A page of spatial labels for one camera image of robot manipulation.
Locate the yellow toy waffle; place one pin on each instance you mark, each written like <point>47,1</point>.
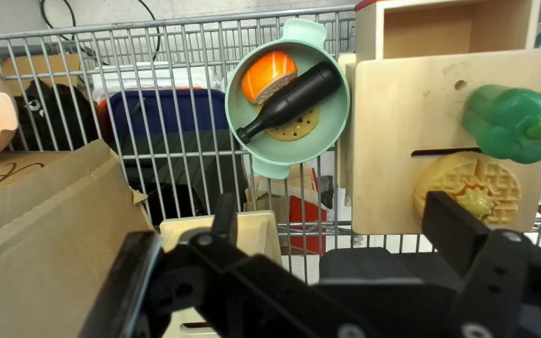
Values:
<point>483,186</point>

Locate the toy salmon sushi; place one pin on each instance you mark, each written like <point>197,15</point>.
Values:
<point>267,73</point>

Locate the small wooden slot box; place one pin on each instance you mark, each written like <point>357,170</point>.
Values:
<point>205,276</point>

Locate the mint green bowl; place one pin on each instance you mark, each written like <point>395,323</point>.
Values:
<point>305,41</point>

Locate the green toy bell pepper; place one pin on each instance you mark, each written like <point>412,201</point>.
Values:
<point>506,122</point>

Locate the clear bin with blue lid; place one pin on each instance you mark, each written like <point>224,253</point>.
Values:
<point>173,135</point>

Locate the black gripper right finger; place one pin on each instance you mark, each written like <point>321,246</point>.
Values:
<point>453,231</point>

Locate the metal wire shelf rack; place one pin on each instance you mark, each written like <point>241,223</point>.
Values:
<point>60,75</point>

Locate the black toy bottle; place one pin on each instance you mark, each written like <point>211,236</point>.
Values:
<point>290,101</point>

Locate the toy cookie cracker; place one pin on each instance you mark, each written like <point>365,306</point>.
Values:
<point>297,127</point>

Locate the brown cardboard box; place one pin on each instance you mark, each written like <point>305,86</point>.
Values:
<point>62,221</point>

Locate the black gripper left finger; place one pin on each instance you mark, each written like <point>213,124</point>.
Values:
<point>224,221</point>

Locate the wooden box with red drawer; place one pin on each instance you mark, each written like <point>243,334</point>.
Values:
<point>415,62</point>

